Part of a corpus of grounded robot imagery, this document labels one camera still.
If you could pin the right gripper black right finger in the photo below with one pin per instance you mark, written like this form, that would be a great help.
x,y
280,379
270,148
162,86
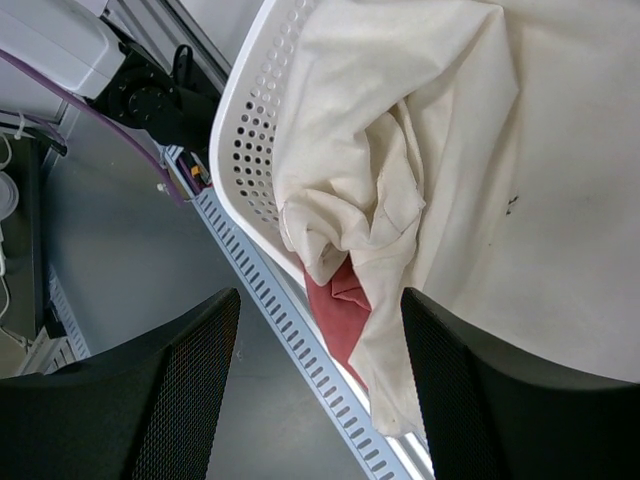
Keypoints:
x,y
494,411

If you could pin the pink t shirt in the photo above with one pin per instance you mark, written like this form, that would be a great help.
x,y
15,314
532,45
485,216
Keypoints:
x,y
340,309

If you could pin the beige t shirt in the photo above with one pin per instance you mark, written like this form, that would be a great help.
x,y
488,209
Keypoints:
x,y
485,153

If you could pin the white slotted cable duct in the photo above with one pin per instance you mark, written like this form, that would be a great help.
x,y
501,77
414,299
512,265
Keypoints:
x,y
124,259

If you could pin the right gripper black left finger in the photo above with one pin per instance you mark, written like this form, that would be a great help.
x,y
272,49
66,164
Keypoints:
x,y
146,409

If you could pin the white perforated plastic basket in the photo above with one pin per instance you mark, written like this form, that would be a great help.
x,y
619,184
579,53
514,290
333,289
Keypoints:
x,y
244,128

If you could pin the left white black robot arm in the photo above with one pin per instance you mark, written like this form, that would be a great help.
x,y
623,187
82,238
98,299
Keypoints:
x,y
80,55

